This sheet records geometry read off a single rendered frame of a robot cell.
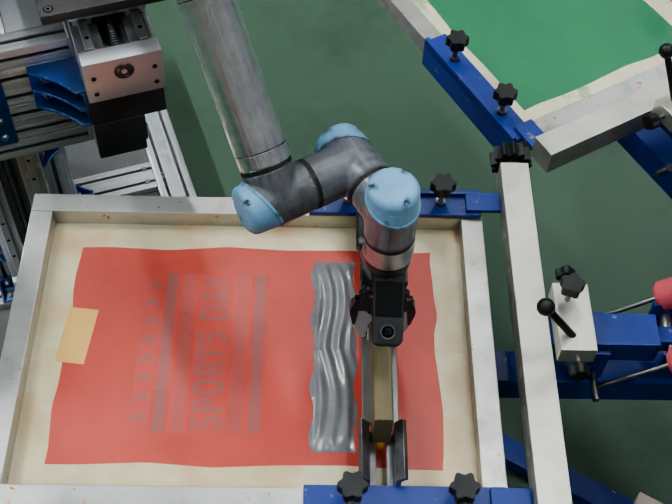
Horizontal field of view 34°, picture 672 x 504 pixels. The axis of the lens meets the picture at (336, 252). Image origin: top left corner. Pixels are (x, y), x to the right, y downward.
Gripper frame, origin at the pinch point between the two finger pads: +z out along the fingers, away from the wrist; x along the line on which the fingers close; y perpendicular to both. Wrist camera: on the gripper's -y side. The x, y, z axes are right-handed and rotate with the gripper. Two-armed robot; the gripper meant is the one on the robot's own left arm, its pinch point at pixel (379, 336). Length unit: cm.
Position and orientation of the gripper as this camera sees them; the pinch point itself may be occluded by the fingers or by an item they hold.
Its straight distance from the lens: 177.7
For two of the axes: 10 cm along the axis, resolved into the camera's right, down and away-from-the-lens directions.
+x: -10.0, -0.2, -0.2
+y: 0.0, -8.1, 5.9
